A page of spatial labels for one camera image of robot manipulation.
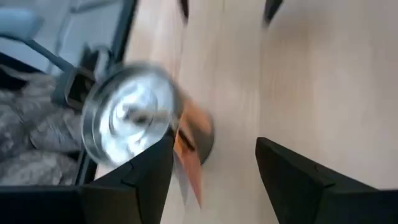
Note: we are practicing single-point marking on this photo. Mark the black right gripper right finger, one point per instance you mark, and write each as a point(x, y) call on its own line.
point(298, 193)

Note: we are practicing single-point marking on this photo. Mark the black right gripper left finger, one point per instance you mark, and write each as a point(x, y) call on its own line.
point(140, 193)

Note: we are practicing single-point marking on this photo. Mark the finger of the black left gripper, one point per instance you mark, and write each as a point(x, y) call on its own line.
point(185, 9)
point(272, 11)

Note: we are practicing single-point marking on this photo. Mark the silver tin can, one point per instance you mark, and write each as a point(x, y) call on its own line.
point(130, 115)

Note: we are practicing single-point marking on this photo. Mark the grey mottled fabric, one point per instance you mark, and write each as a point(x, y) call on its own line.
point(31, 140)

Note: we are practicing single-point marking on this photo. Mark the dark grey metal bracket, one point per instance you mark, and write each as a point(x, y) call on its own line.
point(73, 88)

